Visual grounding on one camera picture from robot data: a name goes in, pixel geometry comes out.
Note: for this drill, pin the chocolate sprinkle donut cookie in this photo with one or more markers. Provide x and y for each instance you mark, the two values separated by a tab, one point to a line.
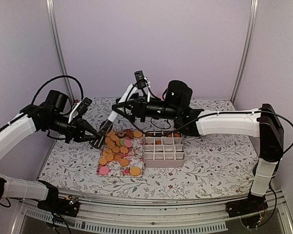
121	134

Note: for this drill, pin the pink round cookie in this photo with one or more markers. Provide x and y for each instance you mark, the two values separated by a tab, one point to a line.
103	170

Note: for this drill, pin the compartment tin box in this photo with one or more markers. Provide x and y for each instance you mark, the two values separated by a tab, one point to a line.
163	150

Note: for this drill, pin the pink sandwich cookie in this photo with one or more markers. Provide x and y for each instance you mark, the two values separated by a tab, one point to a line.
128	143

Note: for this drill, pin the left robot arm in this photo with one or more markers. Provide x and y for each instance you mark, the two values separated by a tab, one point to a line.
58	114

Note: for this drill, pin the round biscuit top right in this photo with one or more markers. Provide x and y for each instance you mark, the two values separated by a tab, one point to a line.
137	134

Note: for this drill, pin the front aluminium rail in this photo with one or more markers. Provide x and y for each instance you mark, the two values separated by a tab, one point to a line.
117	215

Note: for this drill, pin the aluminium post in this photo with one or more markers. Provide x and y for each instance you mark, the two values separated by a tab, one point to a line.
57	45
246	49

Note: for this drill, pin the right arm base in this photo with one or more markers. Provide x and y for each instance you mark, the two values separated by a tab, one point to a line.
246	206

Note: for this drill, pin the round cream sandwich cookie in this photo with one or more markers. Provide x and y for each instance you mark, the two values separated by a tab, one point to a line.
135	171

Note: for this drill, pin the floral tablecloth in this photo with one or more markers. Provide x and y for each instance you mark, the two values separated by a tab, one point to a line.
215	166

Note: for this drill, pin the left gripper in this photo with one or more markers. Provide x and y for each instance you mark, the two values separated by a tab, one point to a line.
77	131

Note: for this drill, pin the left aluminium post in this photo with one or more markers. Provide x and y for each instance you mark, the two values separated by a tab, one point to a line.
57	45

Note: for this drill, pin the green sandwich cookie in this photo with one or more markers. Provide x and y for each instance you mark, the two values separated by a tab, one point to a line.
122	142

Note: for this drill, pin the right aluminium post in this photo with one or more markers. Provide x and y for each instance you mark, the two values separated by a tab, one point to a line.
246	49

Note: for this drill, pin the floral cookie tray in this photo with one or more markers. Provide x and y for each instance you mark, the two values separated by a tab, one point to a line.
119	159

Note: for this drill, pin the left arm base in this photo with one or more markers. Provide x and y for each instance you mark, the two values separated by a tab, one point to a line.
61	206

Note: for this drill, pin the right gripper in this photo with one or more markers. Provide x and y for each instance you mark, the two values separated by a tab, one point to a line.
135	111

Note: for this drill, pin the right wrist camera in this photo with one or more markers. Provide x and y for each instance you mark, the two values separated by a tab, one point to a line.
141	82

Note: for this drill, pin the metal tongs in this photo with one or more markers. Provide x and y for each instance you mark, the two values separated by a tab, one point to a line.
107	125

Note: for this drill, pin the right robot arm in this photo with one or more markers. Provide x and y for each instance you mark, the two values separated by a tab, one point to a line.
263	123

